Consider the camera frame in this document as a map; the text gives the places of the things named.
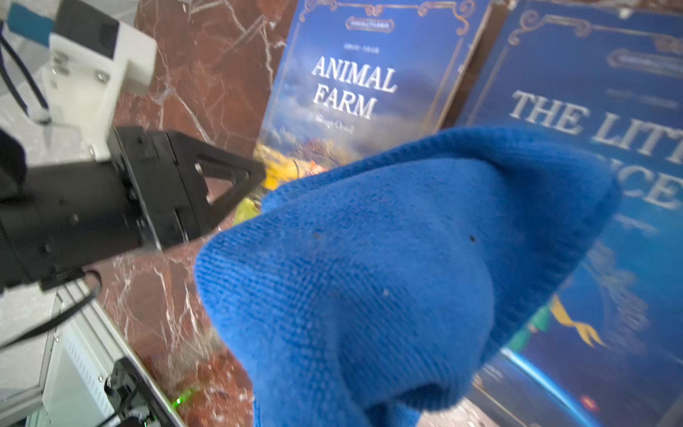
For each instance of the aluminium front rail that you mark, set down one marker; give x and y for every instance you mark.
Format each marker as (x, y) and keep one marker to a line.
(58, 378)

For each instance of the Animal Farm book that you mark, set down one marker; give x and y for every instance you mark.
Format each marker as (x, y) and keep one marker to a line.
(358, 78)

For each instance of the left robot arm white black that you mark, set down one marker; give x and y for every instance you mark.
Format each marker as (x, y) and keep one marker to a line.
(158, 190)

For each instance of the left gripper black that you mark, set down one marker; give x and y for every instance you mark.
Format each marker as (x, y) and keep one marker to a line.
(159, 190)

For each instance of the blue cloth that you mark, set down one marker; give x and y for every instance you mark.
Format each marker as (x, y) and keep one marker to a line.
(374, 292)

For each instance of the Little Prince blue book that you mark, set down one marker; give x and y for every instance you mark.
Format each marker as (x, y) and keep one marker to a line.
(606, 78)

